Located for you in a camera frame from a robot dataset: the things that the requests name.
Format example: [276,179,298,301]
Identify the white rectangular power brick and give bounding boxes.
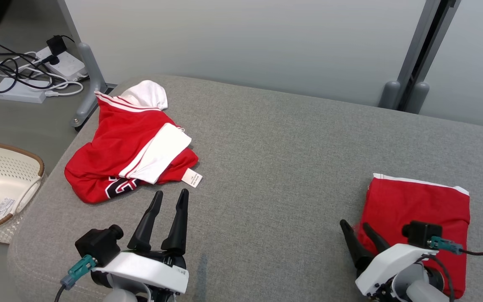
[0,78,47,103]

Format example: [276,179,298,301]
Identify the red white Bulls jersey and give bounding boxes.
[64,80,203,205]

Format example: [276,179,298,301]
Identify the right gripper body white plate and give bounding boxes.
[355,243,438,297]

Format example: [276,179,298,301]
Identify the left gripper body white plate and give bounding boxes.
[91,247,190,295]

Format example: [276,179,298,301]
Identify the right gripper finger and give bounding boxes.
[362,222,392,254]
[340,219,374,275]

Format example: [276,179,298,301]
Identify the left camera cable teal plug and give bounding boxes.
[55,255,98,302]

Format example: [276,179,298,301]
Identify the grey fabric sofa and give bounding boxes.
[7,75,483,302]

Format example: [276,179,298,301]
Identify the red shorts with white stripe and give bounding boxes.
[353,173,471,299]

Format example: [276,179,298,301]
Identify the black power adapter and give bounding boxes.
[47,36,68,65]

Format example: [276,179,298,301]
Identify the grey partition post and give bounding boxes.
[378,0,462,115]

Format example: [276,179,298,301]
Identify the white power cable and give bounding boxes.
[0,42,84,98]

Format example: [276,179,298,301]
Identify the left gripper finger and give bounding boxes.
[127,190,164,252]
[161,188,190,255]

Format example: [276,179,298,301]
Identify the grey metal support leg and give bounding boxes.
[70,42,118,131]

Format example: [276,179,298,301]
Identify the right camera cable teal plug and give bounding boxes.
[429,236,483,256]

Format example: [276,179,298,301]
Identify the camera cable teal plug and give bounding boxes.
[55,255,98,302]
[429,236,483,256]

